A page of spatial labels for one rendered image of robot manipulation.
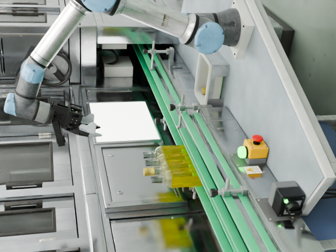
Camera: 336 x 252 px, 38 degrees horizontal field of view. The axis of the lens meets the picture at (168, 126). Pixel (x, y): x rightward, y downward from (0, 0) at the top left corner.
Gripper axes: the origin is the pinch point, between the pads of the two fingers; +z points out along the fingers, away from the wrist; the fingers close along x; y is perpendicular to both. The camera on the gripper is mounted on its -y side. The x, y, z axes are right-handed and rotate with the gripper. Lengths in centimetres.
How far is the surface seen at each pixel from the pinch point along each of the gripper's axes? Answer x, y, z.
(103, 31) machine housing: 104, 8, 12
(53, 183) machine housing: 12.9, -36.7, -5.1
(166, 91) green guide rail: 57, 3, 43
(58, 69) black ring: 103, -23, -4
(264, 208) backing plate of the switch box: -51, 16, 45
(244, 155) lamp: -26, 20, 46
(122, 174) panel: 10.5, -22.7, 21.3
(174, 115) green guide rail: 31, 2, 41
